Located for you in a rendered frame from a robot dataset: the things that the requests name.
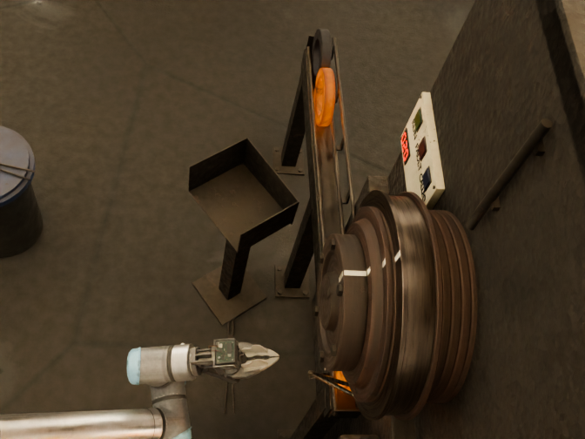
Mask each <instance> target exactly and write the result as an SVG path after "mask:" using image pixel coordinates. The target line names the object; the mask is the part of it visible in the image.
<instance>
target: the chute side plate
mask: <svg viewBox="0 0 585 439"><path fill-rule="evenodd" d="M302 68H303V84H302V90H303V102H304V114H305V128H306V151H307V164H308V177H309V189H310V196H311V194H312V202H313V210H312V212H311V215H312V227H313V251H314V264H315V277H316V289H317V286H318V277H319V264H320V263H319V253H322V247H321V236H320V224H319V203H318V192H317V180H316V169H315V157H314V148H313V124H312V113H311V101H310V90H309V78H308V68H307V56H306V48H305V50H304V54H303V58H302V63H301V70H302ZM321 371H322V373H324V372H330V375H329V376H330V377H331V371H328V370H325V367H324V365H323V363H322V362H321ZM324 386H325V395H326V409H325V411H324V417H327V416H328V414H329V413H330V412H331V411H332V409H333V402H332V386H330V385H328V384H326V383H324V382H322V388H324Z"/></svg>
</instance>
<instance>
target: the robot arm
mask: <svg viewBox="0 0 585 439"><path fill-rule="evenodd" d="M228 340H230V341H228ZM209 347H212V348H209ZM244 354H245V355H246V356H247V358H248V359H254V358H256V357H262V358H266V357H269V359H267V360H263V359H262V360H261V359H256V360H251V361H247V362H246V363H244V364H241V358H242V357H243V356H244ZM278 359H279V355H278V354H277V353H275V352H274V351H272V350H271V349H268V348H264V347H262V346H261V345H252V344H251V343H248V342H240V343H238V341H236V340H235V338H228V339H217V340H214V342H213V345H211V346H208V348H207V349H200V347H194V346H193V345H192V344H184V343H181V344H180V345H170V346H161V347H150V348H134V349H132V350H131V351H130V352H129V354H128V357H127V376H128V379H129V382H130V383H131V384H134V385H135V384H137V385H139V384H148V385H150V388H151V400H152V402H151V403H152V408H149V409H118V410H96V411H73V412H50V413H28V414H5V415H0V439H192V431H191V429H192V427H191V424H190V418H189V412H188V407H187V400H186V392H185V383H186V381H193V380H194V379H195V378H196V376H200V375H202V373H203V374H206V375H210V376H213V377H216V378H219V379H220V380H223V381H226V382H230V383H237V382H239V379H246V378H249V377H252V376H254V375H256V374H258V373H260V372H261V371H263V370H265V369H267V368H269V367H271V366H272V365H273V364H274V363H275V362H276V361H277V360H278Z"/></svg>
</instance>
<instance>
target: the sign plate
mask: <svg viewBox="0 0 585 439"><path fill-rule="evenodd" d="M419 109H420V115H421V123H420V126H419V128H418V130H417V131H416V129H415V123H414V117H415V115H416V113H417V111H418V110H419ZM404 133H406V136H405V135H404ZM403 135H404V136H403ZM402 137H403V138H402ZM405 138H406V139H405ZM422 138H424V139H425V146H426V151H425V153H424V155H423V157H422V159H420V155H419V148H418V146H419V144H420V142H421V140H422ZM404 139H405V141H404ZM401 140H402V143H403V141H404V143H403V144H401V150H402V148H403V151H402V157H404V158H406V160H404V158H403V165H404V172H405V179H406V186H407V192H414V193H416V194H417V195H418V196H420V198H421V199H422V200H423V202H424V203H425V205H426V206H427V209H428V210H433V208H434V206H435V204H436V203H437V201H438V200H439V198H440V196H441V195H442V194H443V192H444V191H445V184H444V179H443V172H442V167H441V161H440V150H439V145H438V139H437V133H436V128H435V122H434V111H433V106H432V99H431V94H430V92H422V93H421V95H420V98H419V100H418V102H417V104H416V106H415V107H414V111H413V113H412V115H411V117H410V119H409V120H408V122H407V125H406V127H405V129H404V132H403V133H402V135H401V137H400V142H401ZM403 145H405V147H403ZM406 147H407V148H406ZM405 148H406V149H405ZM406 150H407V151H408V153H407V151H406ZM404 153H405V155H404ZM427 168H428V170H429V176H430V183H429V185H428V186H427V189H426V190H424V186H423V179H422V176H423V174H424V172H425V170H426V169H427Z"/></svg>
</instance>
